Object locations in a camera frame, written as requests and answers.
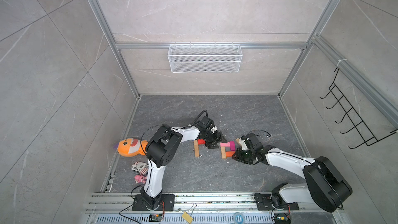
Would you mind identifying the light pink block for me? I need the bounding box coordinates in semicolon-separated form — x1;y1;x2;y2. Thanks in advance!
219;142;230;147

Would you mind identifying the magenta block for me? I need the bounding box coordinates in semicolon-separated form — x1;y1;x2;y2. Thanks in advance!
229;142;236;151

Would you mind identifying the orange block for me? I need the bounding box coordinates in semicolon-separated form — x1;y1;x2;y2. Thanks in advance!
226;151;235;158

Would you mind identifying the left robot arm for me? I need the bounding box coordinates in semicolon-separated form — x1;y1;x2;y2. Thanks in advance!
141;110;228;208

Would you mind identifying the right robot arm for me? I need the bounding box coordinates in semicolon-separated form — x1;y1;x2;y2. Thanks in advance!
232;133;353;213

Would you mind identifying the tape roll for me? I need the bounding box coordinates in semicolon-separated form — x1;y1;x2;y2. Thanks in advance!
233;212;245;224

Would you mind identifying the yellow tag with clip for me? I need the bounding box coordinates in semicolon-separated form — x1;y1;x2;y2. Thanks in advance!
181;203;197;224

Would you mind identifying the orange plush toy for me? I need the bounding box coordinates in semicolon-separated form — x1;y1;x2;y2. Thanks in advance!
117;138;148;157

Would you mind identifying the pink pig toy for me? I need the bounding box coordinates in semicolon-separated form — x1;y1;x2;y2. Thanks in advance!
134;174;147;184

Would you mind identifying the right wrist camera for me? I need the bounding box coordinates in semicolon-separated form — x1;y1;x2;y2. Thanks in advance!
240;139;249;151

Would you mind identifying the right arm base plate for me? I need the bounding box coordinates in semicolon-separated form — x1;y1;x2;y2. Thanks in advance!
254;193;299;211

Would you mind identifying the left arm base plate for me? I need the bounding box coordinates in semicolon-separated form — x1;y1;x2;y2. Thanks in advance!
132;194;175;211

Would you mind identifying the white wire mesh basket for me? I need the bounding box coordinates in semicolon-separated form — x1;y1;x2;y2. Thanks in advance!
167;44;243;73

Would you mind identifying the black wire hook rack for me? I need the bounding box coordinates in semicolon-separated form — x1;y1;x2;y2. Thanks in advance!
319;68;398;149

